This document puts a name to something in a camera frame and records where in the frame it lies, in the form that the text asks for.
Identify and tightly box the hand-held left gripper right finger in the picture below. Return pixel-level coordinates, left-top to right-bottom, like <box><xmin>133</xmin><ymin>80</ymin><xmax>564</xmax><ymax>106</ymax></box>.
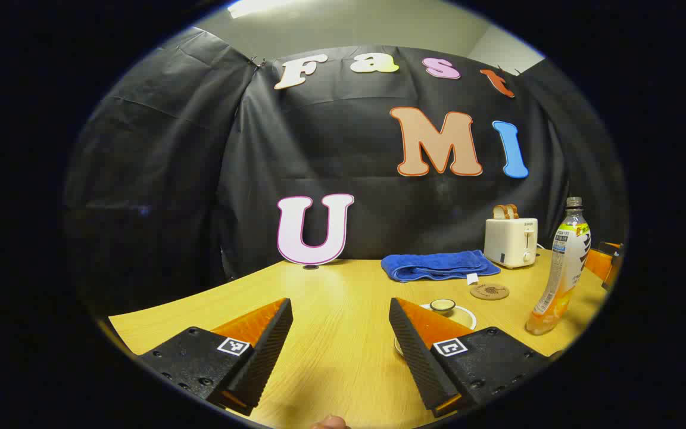
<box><xmin>388</xmin><ymin>297</ymin><xmax>553</xmax><ymax>418</ymax></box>

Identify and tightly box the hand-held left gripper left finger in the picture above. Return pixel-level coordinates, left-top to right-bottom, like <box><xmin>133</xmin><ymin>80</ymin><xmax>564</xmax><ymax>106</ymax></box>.
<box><xmin>135</xmin><ymin>297</ymin><xmax>294</xmax><ymax>416</ymax></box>

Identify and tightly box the clear water bottle white label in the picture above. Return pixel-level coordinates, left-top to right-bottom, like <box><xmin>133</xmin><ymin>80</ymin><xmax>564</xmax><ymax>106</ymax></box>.
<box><xmin>525</xmin><ymin>197</ymin><xmax>592</xmax><ymax>336</ymax></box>

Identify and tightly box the white teacup lid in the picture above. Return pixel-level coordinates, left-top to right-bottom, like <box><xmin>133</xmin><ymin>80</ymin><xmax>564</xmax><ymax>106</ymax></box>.
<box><xmin>424</xmin><ymin>299</ymin><xmax>469</xmax><ymax>325</ymax></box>

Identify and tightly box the white teacup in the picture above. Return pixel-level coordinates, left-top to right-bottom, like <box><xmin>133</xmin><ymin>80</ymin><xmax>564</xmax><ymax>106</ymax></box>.
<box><xmin>419</xmin><ymin>303</ymin><xmax>478</xmax><ymax>332</ymax></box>

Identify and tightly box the round wooden coaster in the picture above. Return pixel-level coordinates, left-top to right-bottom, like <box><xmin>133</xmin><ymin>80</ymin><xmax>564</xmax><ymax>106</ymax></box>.
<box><xmin>470</xmin><ymin>283</ymin><xmax>510</xmax><ymax>300</ymax></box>

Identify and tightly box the blue folded towel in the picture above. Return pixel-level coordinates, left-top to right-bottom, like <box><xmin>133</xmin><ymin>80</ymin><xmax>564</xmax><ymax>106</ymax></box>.
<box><xmin>381</xmin><ymin>250</ymin><xmax>501</xmax><ymax>284</ymax></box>

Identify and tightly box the white toaster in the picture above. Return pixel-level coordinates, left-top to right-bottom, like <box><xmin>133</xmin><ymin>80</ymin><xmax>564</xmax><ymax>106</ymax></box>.
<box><xmin>484</xmin><ymin>217</ymin><xmax>538</xmax><ymax>269</ymax></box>

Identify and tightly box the black backdrop cloth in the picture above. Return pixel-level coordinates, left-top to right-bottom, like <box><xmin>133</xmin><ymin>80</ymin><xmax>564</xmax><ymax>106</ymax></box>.
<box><xmin>63</xmin><ymin>27</ymin><xmax>627</xmax><ymax>316</ymax></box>

